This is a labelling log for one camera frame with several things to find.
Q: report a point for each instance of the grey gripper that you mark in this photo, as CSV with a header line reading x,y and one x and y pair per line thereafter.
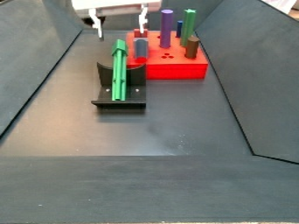
x,y
115,7

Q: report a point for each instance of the green three prong object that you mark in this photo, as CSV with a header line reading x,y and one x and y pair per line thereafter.
x,y
119,75

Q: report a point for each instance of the red peg board block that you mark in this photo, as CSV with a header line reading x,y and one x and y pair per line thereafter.
x,y
165,63

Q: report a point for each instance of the red and white block peg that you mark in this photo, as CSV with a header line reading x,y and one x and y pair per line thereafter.
x,y
140,34

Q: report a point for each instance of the grey-blue fluted peg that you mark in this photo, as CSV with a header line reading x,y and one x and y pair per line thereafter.
x,y
140,48

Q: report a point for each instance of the purple cylinder peg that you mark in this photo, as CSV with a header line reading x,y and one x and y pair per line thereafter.
x,y
165,28

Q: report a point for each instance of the blue cylinder peg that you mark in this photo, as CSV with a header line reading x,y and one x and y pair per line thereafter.
x,y
179,28

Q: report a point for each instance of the tall green star peg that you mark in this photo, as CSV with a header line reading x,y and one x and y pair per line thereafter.
x,y
187,25

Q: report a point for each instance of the brown cylinder peg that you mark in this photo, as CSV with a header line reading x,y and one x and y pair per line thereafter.
x,y
191,48

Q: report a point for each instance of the black fixture bracket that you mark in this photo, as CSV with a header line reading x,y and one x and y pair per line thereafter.
x,y
135,100

